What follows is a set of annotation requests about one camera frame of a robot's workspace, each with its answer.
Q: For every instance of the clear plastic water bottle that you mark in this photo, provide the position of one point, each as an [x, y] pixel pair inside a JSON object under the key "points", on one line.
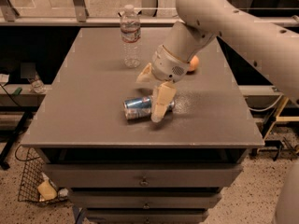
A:
{"points": [[130, 36]]}

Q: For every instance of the silver blue redbull can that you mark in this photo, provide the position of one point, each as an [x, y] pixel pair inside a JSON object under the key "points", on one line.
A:
{"points": [[140, 107]]}

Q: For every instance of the wire mesh basket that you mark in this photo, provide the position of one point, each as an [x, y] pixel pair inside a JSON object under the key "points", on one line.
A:
{"points": [[31, 178]]}

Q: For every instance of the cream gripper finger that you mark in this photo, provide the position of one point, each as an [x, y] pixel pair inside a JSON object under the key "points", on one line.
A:
{"points": [[146, 74], [161, 98]]}

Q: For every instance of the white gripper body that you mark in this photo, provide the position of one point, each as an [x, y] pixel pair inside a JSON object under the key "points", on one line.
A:
{"points": [[166, 64]]}

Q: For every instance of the small water bottle on shelf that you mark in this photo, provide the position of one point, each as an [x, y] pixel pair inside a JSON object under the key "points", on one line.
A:
{"points": [[37, 85]]}

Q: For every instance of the grey drawer cabinet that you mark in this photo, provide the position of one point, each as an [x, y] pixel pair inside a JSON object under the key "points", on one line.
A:
{"points": [[123, 171]]}

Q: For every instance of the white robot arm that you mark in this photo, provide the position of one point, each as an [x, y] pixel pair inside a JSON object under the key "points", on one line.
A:
{"points": [[270, 49]]}

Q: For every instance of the metal railing frame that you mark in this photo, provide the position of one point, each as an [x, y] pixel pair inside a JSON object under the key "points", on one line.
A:
{"points": [[96, 13]]}

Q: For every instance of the orange fruit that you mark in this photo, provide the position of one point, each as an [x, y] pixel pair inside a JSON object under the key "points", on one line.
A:
{"points": [[194, 62]]}

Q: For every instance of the yellow sponge in basket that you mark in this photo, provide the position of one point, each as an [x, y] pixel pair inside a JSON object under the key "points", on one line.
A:
{"points": [[47, 191]]}

